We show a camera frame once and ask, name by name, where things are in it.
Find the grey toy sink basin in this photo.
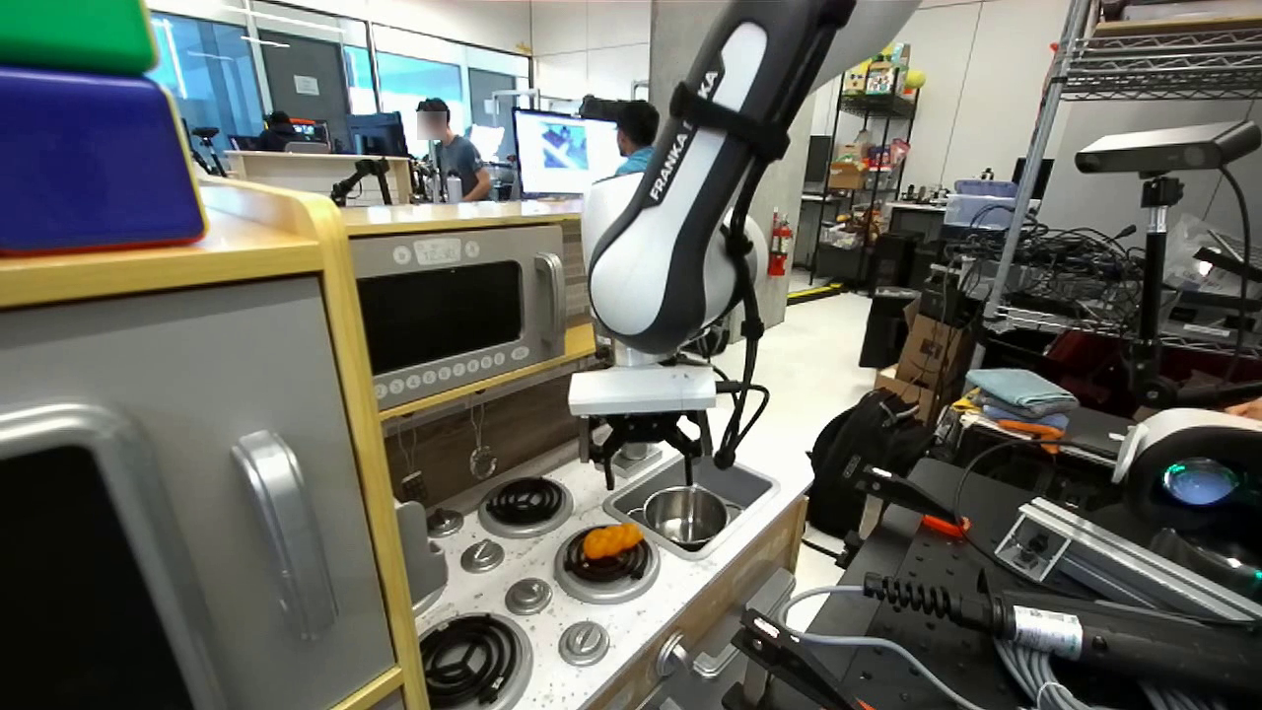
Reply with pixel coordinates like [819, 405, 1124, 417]
[605, 444, 778, 559]

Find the red fire extinguisher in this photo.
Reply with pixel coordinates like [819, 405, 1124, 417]
[765, 213, 796, 280]

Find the black tripod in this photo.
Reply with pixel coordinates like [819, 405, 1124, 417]
[328, 154, 400, 209]

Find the slanted metal pole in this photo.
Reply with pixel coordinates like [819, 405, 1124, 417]
[977, 0, 1102, 359]

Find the clear plastic storage bin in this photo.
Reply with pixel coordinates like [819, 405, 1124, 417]
[943, 175, 1036, 235]

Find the black clamp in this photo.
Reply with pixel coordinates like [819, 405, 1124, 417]
[728, 605, 859, 710]

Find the metal hanging ring hook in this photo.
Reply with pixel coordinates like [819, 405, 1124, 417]
[466, 398, 505, 484]

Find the brown cardboard box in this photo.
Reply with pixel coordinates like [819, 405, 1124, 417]
[874, 309, 977, 427]

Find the white computer monitor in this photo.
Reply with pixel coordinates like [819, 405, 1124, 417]
[509, 105, 622, 201]

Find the green plastic block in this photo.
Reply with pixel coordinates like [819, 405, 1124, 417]
[0, 0, 162, 79]

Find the black camera stand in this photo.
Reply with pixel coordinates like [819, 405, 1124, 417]
[1133, 168, 1182, 346]

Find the black backpack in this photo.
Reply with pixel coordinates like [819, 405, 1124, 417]
[803, 392, 931, 539]

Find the black tool with orange tip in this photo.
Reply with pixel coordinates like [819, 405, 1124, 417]
[859, 467, 977, 543]

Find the black coil stove burner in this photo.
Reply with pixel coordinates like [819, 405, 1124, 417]
[551, 520, 663, 609]
[417, 612, 538, 710]
[472, 472, 575, 539]

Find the black cylindrical tool with cable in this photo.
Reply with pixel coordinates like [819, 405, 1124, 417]
[859, 568, 1262, 701]

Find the orange toy food piece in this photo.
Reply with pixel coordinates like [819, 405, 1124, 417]
[581, 520, 650, 564]

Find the grey stereo camera bar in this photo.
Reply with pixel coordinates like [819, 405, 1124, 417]
[1072, 115, 1262, 177]

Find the white cable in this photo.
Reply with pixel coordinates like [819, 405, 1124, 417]
[774, 582, 981, 710]

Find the aluminium extrusion bar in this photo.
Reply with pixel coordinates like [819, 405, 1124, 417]
[994, 494, 1262, 624]

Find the small steel pot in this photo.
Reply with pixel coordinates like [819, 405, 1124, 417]
[639, 481, 732, 552]

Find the grey toy microwave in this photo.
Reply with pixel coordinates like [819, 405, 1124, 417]
[347, 223, 573, 409]

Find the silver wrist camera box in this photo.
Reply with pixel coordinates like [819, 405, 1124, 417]
[565, 364, 721, 423]

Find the blue storage bin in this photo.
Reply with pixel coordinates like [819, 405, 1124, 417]
[0, 66, 209, 256]

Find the white device with teal light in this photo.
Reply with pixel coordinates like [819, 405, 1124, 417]
[1114, 405, 1262, 527]

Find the wooden toy kitchen unit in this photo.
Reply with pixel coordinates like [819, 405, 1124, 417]
[0, 175, 818, 710]

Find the grey toy oven door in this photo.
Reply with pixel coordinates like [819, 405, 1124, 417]
[0, 271, 400, 710]

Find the person in dark shirt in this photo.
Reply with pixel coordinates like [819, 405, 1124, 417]
[416, 93, 498, 204]

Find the silver toy faucet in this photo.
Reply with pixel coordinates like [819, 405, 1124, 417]
[613, 443, 665, 481]

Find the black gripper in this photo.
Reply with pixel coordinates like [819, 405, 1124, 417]
[584, 409, 714, 494]

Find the folded blue cloth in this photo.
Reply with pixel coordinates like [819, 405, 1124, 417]
[961, 364, 1081, 423]

